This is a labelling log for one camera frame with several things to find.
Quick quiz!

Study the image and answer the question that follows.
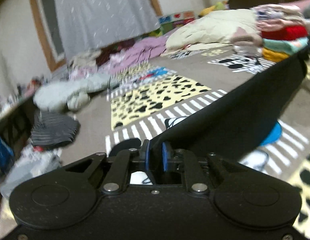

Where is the pink purple clothes heap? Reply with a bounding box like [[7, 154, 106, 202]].
[[105, 36, 171, 71]]

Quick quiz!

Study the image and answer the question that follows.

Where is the blue bag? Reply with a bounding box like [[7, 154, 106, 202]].
[[0, 133, 15, 176]]

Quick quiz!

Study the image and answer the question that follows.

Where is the dark maroon cloth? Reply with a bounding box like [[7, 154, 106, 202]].
[[96, 44, 126, 63]]

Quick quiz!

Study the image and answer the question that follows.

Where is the colourful foam play mat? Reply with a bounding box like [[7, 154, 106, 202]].
[[157, 10, 196, 34]]

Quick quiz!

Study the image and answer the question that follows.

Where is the black white striped garment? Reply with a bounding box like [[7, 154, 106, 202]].
[[30, 109, 81, 148]]

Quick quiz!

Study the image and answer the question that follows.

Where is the yellow green plush toy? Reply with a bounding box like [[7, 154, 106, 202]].
[[198, 1, 229, 17]]

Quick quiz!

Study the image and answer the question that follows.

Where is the dark cluttered desk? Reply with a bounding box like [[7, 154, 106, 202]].
[[0, 97, 38, 146]]

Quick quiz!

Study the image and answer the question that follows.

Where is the grey star-print curtain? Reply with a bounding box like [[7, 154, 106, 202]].
[[52, 0, 161, 53]]

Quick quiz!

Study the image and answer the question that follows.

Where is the wooden window frame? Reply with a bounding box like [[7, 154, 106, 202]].
[[27, 0, 163, 72]]

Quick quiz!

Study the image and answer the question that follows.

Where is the cartoon mouse printed blanket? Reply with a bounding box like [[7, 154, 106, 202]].
[[0, 47, 310, 240]]

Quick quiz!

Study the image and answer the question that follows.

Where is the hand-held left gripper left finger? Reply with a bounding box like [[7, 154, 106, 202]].
[[65, 139, 152, 196]]

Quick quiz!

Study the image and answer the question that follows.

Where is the beige crumpled garment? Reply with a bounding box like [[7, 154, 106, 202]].
[[69, 51, 103, 68]]

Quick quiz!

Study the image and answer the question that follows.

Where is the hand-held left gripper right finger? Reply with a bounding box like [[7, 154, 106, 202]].
[[161, 141, 249, 196]]

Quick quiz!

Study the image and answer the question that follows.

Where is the cream quilt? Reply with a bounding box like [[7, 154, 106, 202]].
[[165, 8, 261, 53]]

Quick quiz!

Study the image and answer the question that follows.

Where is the grey-green padded jacket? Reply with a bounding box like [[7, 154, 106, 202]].
[[33, 76, 112, 113]]

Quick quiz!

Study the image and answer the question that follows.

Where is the grey folded cloth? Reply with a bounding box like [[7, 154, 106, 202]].
[[0, 145, 63, 198]]

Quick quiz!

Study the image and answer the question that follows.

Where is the stack of folded clothes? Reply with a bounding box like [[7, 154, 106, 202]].
[[231, 1, 310, 63]]

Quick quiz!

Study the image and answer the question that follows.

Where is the floral print cloth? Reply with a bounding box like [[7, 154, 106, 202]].
[[67, 64, 108, 81]]

